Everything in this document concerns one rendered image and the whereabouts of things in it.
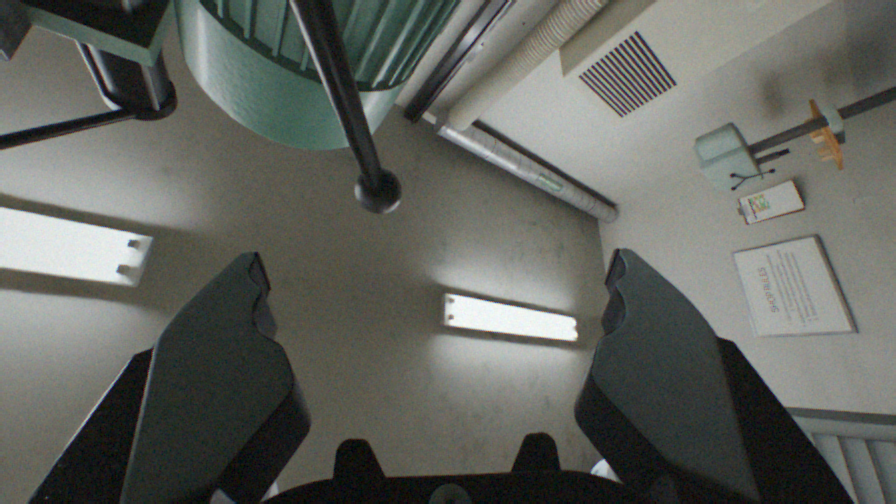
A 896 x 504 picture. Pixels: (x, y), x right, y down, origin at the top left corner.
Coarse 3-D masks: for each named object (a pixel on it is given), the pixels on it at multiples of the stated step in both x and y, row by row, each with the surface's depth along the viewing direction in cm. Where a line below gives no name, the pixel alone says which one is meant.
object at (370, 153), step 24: (312, 0) 9; (312, 24) 10; (336, 24) 11; (312, 48) 11; (336, 48) 11; (336, 72) 12; (336, 96) 13; (360, 120) 15; (360, 144) 16; (360, 168) 19; (384, 168) 22; (360, 192) 21; (384, 192) 21
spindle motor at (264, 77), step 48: (192, 0) 16; (240, 0) 15; (288, 0) 15; (336, 0) 15; (384, 0) 15; (432, 0) 17; (192, 48) 19; (240, 48) 17; (288, 48) 17; (384, 48) 19; (240, 96) 21; (288, 96) 20; (384, 96) 23; (288, 144) 25; (336, 144) 27
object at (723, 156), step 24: (888, 96) 124; (816, 120) 142; (840, 120) 134; (696, 144) 161; (720, 144) 153; (744, 144) 154; (768, 144) 156; (840, 144) 149; (720, 168) 166; (744, 168) 166; (840, 168) 151
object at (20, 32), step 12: (0, 0) 16; (12, 0) 17; (0, 12) 16; (12, 12) 17; (24, 12) 18; (0, 24) 17; (12, 24) 17; (24, 24) 18; (0, 36) 17; (12, 36) 18; (24, 36) 18; (0, 48) 17; (12, 48) 18
